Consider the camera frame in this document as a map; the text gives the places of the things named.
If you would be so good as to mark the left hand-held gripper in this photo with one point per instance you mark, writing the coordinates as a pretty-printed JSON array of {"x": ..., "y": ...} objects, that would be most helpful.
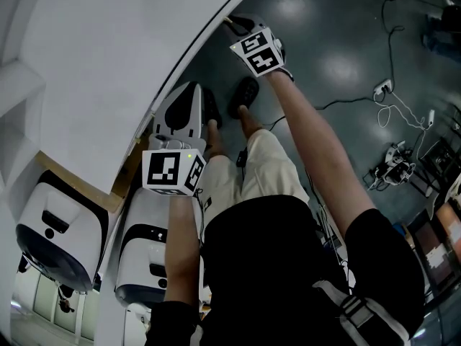
[{"x": 162, "y": 171}]

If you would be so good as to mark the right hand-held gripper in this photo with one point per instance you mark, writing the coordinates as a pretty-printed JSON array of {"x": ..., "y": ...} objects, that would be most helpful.
[{"x": 259, "y": 54}]

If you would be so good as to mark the person's left forearm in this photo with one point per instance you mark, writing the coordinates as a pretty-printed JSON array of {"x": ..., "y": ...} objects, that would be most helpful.
[{"x": 182, "y": 251}]

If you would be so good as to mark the person's right forearm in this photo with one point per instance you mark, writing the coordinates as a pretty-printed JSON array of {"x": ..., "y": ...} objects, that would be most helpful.
[{"x": 317, "y": 146}]

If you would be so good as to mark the white round table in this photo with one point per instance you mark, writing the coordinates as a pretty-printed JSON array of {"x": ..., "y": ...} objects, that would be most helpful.
[{"x": 108, "y": 67}]

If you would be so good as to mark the person's right black shoe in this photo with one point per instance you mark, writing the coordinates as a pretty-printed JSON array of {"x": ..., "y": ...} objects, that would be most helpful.
[{"x": 245, "y": 94}]

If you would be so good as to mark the person's black shoe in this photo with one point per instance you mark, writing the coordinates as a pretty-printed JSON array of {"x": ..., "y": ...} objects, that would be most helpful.
[
  {"x": 212, "y": 106},
  {"x": 245, "y": 94}
]

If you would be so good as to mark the person's left leg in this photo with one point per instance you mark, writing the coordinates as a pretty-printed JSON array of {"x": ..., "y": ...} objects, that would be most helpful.
[{"x": 215, "y": 139}]

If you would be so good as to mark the person's leg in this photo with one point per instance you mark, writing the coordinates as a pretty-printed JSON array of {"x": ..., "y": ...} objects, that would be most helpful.
[
  {"x": 215, "y": 139},
  {"x": 250, "y": 121}
]

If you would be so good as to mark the brown cardboard box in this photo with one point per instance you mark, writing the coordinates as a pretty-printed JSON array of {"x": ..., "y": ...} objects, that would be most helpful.
[{"x": 104, "y": 198}]

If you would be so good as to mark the person's right leg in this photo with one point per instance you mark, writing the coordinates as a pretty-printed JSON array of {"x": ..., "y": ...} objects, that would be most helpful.
[{"x": 250, "y": 121}]

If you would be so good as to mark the person's left black shoe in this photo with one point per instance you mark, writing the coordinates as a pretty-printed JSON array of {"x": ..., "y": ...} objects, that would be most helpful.
[{"x": 212, "y": 106}]

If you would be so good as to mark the white black hard case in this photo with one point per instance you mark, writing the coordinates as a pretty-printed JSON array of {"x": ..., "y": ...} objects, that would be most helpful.
[
  {"x": 144, "y": 243},
  {"x": 54, "y": 207}
]

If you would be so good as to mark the black clip-on device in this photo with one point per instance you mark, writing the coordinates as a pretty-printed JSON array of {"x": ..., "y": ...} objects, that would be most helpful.
[{"x": 240, "y": 158}]

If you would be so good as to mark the person's beige shorts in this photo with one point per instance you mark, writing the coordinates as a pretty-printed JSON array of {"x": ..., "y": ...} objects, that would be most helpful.
[{"x": 263, "y": 171}]

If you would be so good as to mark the white power strip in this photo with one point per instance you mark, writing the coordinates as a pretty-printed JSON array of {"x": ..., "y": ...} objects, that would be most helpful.
[{"x": 382, "y": 87}]

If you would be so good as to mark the person's black shirt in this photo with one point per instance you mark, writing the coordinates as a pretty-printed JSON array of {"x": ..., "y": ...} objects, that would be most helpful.
[{"x": 270, "y": 265}]

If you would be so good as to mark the white black floor device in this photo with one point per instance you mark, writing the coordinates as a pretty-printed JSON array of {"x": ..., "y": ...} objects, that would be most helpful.
[{"x": 394, "y": 168}]

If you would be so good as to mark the white plug adapter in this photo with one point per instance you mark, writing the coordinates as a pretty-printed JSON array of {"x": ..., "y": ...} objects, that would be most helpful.
[{"x": 431, "y": 117}]

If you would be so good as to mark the black metal chair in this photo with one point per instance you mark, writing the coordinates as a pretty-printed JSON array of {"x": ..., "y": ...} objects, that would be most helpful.
[{"x": 441, "y": 160}]

